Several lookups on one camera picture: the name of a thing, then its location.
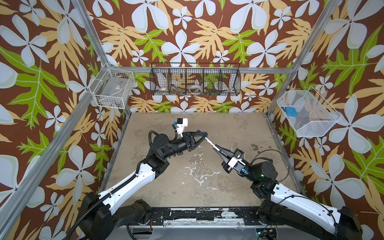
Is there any blue capped marker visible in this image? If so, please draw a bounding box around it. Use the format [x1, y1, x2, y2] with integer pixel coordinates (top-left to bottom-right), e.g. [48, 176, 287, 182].
[205, 137, 221, 152]

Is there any blue object in basket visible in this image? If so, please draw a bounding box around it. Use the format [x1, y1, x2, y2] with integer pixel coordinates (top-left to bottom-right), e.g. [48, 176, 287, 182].
[285, 107, 298, 118]

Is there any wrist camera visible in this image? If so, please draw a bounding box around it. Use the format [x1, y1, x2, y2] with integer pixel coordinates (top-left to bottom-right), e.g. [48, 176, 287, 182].
[226, 157, 249, 175]
[173, 118, 188, 137]

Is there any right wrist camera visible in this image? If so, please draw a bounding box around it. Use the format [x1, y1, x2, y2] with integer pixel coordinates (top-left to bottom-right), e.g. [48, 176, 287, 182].
[226, 157, 249, 175]

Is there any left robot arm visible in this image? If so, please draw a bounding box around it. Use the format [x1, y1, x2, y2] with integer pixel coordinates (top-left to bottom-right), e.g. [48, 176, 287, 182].
[66, 131, 208, 240]

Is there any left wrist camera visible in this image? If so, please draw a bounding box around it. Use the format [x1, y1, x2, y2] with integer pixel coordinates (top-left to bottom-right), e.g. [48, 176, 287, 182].
[173, 118, 188, 137]

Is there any white mesh basket right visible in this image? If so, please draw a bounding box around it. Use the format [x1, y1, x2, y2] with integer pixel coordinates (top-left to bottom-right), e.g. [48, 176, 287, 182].
[277, 87, 342, 138]

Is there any white wire basket left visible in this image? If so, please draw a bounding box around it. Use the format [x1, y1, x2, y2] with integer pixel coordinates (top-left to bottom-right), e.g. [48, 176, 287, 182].
[90, 64, 135, 109]

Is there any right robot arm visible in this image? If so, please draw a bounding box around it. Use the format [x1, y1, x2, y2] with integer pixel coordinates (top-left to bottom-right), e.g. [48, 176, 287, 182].
[213, 145, 363, 240]

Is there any black wire basket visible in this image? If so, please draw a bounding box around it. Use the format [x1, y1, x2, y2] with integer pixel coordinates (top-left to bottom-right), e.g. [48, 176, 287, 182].
[149, 63, 242, 96]

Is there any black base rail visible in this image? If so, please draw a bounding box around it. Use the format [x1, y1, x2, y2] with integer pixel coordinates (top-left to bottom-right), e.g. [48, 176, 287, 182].
[133, 207, 271, 226]

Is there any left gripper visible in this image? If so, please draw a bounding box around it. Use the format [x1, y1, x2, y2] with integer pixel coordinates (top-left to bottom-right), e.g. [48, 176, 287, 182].
[161, 131, 206, 161]

